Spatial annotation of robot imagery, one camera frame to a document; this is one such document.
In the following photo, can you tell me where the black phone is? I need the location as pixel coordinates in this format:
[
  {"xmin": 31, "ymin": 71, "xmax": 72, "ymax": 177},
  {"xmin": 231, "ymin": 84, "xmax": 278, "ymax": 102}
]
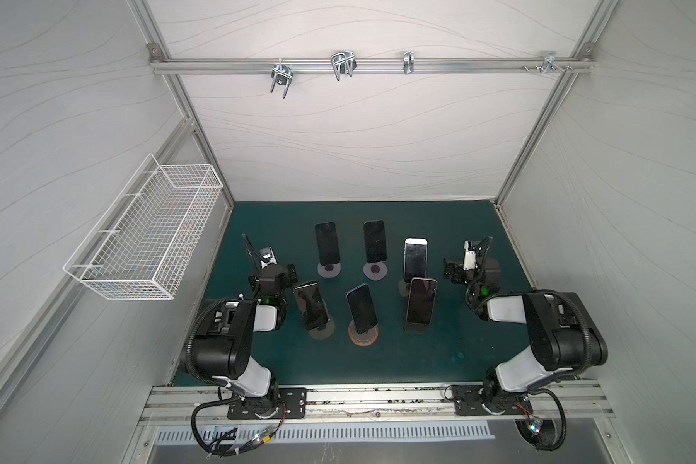
[
  {"xmin": 404, "ymin": 278, "xmax": 438, "ymax": 333},
  {"xmin": 293, "ymin": 280, "xmax": 330, "ymax": 331},
  {"xmin": 314, "ymin": 222, "xmax": 340, "ymax": 267},
  {"xmin": 363, "ymin": 220, "xmax": 388, "ymax": 263}
]

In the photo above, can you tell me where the white edged phone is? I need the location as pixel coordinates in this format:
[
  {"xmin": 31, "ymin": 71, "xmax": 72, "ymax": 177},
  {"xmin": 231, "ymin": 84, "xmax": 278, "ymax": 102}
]
[{"xmin": 403, "ymin": 238, "xmax": 428, "ymax": 283}]

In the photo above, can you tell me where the blue edged phone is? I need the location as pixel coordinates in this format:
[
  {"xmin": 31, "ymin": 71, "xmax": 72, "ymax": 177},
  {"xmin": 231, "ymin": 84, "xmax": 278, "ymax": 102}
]
[{"xmin": 346, "ymin": 283, "xmax": 378, "ymax": 334}]

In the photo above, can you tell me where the purple round phone stand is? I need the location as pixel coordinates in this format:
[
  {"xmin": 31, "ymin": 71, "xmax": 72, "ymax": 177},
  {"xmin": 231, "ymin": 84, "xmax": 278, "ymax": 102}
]
[{"xmin": 363, "ymin": 261, "xmax": 388, "ymax": 281}]

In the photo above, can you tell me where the silver round phone stand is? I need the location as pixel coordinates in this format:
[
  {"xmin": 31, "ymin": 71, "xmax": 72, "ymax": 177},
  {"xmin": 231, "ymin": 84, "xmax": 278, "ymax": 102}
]
[{"xmin": 398, "ymin": 280, "xmax": 410, "ymax": 299}]

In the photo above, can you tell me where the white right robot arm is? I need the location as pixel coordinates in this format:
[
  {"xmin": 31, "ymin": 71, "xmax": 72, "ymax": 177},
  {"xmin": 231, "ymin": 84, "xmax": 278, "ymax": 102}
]
[{"xmin": 443, "ymin": 259, "xmax": 608, "ymax": 408}]

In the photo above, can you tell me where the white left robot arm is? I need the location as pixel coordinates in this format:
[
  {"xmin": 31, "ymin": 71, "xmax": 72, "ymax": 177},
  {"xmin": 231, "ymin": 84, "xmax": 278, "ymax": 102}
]
[{"xmin": 183, "ymin": 264, "xmax": 298, "ymax": 404}]

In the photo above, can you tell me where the grey round stand back left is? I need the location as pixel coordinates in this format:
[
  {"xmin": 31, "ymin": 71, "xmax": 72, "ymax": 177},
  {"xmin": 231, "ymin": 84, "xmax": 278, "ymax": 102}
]
[{"xmin": 317, "ymin": 263, "xmax": 341, "ymax": 278}]

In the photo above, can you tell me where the dark grey round stand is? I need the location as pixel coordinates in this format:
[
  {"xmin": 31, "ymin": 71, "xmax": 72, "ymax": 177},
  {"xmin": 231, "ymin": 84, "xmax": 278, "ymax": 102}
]
[{"xmin": 309, "ymin": 319, "xmax": 336, "ymax": 340}]

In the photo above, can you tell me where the copper base phone stand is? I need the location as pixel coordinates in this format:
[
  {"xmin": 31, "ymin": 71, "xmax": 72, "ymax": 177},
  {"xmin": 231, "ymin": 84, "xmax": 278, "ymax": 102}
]
[{"xmin": 348, "ymin": 322, "xmax": 379, "ymax": 347}]

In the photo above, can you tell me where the white vent strip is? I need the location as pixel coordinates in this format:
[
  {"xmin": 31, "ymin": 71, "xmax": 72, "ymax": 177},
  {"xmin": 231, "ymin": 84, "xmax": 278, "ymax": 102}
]
[{"xmin": 156, "ymin": 420, "xmax": 496, "ymax": 446}]

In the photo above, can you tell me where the left metal u-bolt clamp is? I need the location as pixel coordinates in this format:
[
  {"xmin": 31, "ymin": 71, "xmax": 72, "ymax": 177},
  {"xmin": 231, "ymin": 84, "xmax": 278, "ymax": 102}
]
[{"xmin": 270, "ymin": 64, "xmax": 294, "ymax": 99}]

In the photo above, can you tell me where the metal u-bolt clamp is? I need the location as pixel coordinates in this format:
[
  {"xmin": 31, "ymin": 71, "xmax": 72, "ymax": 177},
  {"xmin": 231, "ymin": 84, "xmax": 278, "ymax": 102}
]
[
  {"xmin": 270, "ymin": 64, "xmax": 294, "ymax": 99},
  {"xmin": 330, "ymin": 50, "xmax": 357, "ymax": 81}
]

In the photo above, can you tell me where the small metal hook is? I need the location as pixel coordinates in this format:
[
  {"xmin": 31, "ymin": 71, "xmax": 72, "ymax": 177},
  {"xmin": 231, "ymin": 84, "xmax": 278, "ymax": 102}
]
[{"xmin": 403, "ymin": 51, "xmax": 415, "ymax": 75}]

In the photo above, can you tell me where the middle metal u-bolt clamp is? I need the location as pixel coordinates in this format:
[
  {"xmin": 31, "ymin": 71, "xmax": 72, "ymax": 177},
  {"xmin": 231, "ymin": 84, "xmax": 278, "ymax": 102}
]
[{"xmin": 330, "ymin": 50, "xmax": 357, "ymax": 81}]

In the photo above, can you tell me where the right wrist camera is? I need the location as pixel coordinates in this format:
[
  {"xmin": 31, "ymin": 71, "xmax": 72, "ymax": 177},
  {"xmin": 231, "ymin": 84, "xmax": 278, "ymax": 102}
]
[{"xmin": 462, "ymin": 240, "xmax": 479, "ymax": 271}]

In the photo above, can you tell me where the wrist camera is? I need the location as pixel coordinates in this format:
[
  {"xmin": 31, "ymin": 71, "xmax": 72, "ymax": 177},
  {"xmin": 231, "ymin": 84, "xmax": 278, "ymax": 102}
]
[
  {"xmin": 258, "ymin": 247, "xmax": 278, "ymax": 269},
  {"xmin": 462, "ymin": 240, "xmax": 479, "ymax": 271}
]

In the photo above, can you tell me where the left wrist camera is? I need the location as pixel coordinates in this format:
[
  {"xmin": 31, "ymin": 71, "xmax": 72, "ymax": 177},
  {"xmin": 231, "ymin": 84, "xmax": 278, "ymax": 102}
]
[{"xmin": 258, "ymin": 247, "xmax": 278, "ymax": 269}]

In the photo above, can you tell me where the left black mount plate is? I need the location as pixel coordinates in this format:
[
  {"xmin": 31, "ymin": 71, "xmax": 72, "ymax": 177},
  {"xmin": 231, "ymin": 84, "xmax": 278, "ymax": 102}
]
[{"xmin": 227, "ymin": 388, "xmax": 307, "ymax": 421}]

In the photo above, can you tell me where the black mount plate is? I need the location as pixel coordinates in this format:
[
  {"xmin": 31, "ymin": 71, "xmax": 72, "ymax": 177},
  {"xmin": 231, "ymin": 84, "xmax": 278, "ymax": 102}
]
[
  {"xmin": 227, "ymin": 388, "xmax": 307, "ymax": 421},
  {"xmin": 447, "ymin": 384, "xmax": 534, "ymax": 417}
]

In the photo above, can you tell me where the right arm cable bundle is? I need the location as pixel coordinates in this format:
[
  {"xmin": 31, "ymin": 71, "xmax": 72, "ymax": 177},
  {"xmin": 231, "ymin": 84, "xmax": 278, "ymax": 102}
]
[{"xmin": 513, "ymin": 387, "xmax": 568, "ymax": 452}]

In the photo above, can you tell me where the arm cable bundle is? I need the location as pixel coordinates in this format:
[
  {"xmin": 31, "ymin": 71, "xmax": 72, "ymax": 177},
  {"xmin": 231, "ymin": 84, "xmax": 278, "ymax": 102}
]
[
  {"xmin": 513, "ymin": 387, "xmax": 568, "ymax": 452},
  {"xmin": 189, "ymin": 397, "xmax": 288, "ymax": 458}
]

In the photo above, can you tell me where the right black mount plate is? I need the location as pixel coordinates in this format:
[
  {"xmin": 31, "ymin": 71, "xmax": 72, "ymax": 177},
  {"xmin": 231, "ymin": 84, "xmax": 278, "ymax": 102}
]
[{"xmin": 447, "ymin": 384, "xmax": 534, "ymax": 417}]

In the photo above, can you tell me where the white wire basket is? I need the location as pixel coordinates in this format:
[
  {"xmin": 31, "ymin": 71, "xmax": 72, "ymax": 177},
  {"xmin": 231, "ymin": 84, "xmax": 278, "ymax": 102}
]
[{"xmin": 63, "ymin": 154, "xmax": 222, "ymax": 301}]

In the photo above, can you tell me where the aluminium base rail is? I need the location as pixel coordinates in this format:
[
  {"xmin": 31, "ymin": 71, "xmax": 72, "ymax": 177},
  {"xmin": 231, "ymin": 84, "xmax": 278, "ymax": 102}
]
[{"xmin": 138, "ymin": 380, "xmax": 615, "ymax": 425}]

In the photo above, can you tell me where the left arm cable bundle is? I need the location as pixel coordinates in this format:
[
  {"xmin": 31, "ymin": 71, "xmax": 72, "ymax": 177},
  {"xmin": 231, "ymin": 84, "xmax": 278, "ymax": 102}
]
[{"xmin": 189, "ymin": 397, "xmax": 288, "ymax": 458}]

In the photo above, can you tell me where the aluminium cross rail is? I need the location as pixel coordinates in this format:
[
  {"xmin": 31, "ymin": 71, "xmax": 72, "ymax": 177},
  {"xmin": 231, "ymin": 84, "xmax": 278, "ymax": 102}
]
[{"xmin": 150, "ymin": 52, "xmax": 597, "ymax": 77}]

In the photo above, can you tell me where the right metal bracket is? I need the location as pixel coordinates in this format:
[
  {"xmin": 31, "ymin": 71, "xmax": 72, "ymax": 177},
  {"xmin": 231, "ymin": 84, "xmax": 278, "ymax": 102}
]
[{"xmin": 521, "ymin": 52, "xmax": 574, "ymax": 75}]

